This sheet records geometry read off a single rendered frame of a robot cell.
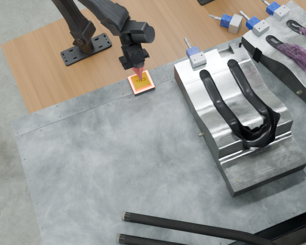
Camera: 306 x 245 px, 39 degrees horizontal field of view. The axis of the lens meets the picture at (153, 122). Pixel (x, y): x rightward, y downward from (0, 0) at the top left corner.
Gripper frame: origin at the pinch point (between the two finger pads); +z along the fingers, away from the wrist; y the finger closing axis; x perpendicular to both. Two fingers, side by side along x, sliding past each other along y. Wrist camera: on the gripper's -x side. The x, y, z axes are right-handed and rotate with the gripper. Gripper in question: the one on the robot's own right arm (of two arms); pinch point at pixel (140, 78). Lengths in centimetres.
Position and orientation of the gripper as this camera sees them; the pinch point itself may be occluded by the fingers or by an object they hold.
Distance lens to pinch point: 158.6
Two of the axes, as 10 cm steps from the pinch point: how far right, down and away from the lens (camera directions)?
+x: -2.7, -4.8, 8.3
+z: 2.5, 8.0, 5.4
